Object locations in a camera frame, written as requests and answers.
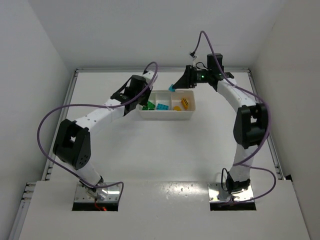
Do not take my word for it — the small teal lego brick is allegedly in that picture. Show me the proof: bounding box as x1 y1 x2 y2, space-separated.
168 84 176 92

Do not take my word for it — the bee lego stack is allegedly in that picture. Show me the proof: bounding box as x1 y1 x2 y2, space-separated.
180 98 189 110

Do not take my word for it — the yellow curved lego brick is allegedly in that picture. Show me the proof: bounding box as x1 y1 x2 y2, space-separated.
173 106 182 111

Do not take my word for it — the green lego plate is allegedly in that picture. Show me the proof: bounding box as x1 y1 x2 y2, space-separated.
147 101 156 111

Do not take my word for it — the light blue long lego brick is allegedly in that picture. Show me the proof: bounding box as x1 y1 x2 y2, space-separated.
156 103 170 111

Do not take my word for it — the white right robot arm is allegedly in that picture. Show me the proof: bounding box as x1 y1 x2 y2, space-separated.
172 53 270 194

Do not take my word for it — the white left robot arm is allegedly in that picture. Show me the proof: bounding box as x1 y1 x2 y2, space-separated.
53 71 158 195

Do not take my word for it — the white divided container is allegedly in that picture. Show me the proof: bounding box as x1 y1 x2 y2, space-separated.
137 90 196 120

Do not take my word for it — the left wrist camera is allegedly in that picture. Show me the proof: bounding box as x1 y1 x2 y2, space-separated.
142 70 155 84

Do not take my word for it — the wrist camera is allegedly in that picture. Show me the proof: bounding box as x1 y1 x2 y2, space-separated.
142 70 155 84
189 51 198 67

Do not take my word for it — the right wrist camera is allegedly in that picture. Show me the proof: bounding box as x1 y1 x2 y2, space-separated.
189 51 198 67

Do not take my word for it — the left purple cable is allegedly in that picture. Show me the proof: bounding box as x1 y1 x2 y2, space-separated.
36 61 160 196

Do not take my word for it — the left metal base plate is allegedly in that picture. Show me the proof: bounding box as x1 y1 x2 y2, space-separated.
74 181 123 203

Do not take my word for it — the metal base plate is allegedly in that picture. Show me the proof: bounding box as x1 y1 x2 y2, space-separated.
74 181 123 203
207 182 254 204

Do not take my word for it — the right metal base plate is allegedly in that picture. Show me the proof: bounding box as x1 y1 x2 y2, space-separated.
207 182 254 204

